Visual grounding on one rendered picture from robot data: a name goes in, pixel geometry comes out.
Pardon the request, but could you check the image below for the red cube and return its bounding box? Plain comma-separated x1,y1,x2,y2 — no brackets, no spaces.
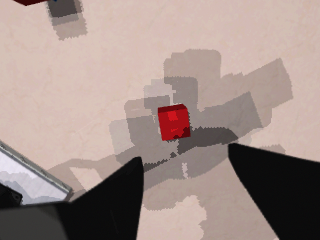
158,104,191,141
14,0,49,6

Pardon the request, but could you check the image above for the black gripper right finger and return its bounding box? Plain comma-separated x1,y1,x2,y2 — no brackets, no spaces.
227,143,320,240

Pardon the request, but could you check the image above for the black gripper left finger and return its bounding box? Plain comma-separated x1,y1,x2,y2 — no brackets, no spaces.
0,156,144,240

